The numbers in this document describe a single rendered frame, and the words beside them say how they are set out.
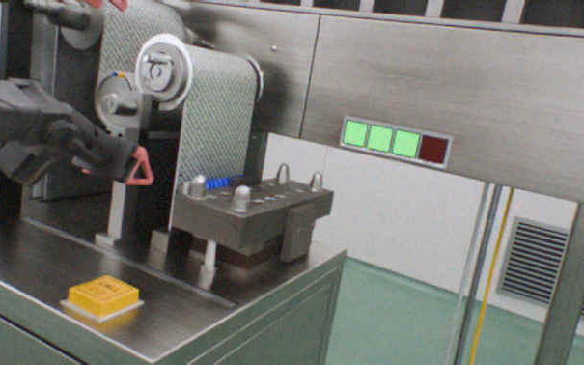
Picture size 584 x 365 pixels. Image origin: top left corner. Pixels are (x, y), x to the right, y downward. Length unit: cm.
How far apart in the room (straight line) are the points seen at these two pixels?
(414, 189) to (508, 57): 252
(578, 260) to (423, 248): 239
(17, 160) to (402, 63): 76
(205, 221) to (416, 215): 275
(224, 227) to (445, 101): 53
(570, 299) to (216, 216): 81
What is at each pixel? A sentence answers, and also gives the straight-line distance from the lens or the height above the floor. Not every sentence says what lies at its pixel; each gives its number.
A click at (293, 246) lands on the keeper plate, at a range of 102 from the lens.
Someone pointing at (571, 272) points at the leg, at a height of 97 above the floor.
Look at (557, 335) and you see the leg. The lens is 131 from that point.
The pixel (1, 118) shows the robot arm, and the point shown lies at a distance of 68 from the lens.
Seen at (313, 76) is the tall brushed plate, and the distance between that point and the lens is 119.
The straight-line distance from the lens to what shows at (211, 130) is 105.
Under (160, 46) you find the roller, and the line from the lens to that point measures 101.
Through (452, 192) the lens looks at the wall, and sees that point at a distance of 347.
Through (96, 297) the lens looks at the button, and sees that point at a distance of 78.
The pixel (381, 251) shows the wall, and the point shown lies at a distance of 367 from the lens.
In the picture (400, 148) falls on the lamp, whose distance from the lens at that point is 110.
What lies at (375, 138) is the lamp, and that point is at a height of 118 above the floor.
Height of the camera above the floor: 127
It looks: 10 degrees down
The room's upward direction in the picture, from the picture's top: 10 degrees clockwise
